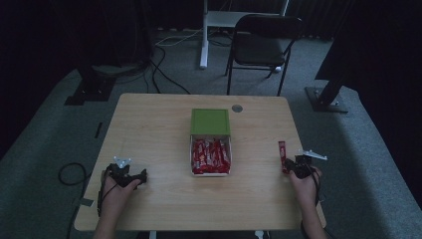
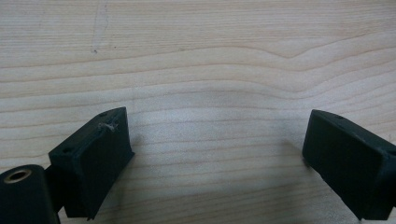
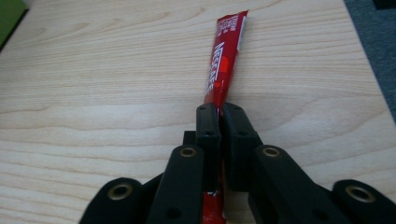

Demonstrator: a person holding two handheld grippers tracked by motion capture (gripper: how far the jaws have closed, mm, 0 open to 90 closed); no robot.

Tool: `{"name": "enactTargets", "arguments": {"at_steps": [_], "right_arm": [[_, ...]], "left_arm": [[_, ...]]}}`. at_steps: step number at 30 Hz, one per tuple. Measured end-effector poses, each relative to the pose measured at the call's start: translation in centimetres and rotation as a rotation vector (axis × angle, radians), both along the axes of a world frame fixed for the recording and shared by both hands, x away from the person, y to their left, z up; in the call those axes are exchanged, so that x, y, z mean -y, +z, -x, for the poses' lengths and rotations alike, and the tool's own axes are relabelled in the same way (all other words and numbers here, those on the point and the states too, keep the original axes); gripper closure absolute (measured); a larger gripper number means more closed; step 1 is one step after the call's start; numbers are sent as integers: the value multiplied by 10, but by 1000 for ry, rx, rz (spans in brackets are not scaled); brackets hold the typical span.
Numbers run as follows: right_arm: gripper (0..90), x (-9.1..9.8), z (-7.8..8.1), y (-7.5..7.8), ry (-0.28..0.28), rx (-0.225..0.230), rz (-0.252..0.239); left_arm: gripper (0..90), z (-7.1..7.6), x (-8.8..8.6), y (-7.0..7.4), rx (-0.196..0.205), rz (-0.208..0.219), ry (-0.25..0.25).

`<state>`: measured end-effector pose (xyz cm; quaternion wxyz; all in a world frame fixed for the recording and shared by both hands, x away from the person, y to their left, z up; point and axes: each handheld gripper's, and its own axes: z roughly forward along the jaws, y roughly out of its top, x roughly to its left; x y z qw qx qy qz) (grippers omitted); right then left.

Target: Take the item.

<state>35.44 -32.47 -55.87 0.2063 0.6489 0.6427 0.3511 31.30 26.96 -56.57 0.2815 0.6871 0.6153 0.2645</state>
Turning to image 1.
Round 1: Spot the red snack bar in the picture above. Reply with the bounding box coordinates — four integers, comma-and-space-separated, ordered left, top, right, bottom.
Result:
278, 140, 290, 175

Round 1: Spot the person's left hand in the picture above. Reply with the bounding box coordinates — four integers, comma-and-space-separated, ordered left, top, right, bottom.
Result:
99, 177, 142, 216

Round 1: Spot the white floor cable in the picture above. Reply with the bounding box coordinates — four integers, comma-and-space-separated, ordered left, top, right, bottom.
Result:
154, 27, 204, 48

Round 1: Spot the white drawer tray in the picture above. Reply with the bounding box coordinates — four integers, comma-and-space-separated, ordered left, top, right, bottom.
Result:
189, 133, 233, 177

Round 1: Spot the person's right hand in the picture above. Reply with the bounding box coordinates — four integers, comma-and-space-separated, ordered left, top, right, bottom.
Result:
288, 165, 323, 209

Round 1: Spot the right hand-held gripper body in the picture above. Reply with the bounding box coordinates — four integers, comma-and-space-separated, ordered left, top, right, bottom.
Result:
291, 149, 328, 180

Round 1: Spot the black folding chair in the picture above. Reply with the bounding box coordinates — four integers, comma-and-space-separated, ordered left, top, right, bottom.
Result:
224, 13, 305, 98

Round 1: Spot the black floor cable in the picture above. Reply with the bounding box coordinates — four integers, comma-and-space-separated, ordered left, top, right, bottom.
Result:
58, 161, 89, 239

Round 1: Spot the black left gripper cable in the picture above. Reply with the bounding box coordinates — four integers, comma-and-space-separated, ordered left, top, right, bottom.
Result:
97, 167, 120, 218

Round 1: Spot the green box sleeve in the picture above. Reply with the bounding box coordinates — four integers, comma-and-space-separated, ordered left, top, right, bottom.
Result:
190, 108, 231, 136

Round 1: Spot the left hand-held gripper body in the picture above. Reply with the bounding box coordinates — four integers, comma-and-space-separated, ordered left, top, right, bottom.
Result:
105, 155, 142, 189

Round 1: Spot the black metal stand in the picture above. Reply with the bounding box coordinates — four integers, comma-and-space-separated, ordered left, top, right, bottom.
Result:
64, 0, 153, 108
304, 0, 376, 115

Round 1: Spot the pile of red snack packets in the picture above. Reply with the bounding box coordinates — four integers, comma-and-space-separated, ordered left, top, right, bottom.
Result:
191, 137, 232, 175

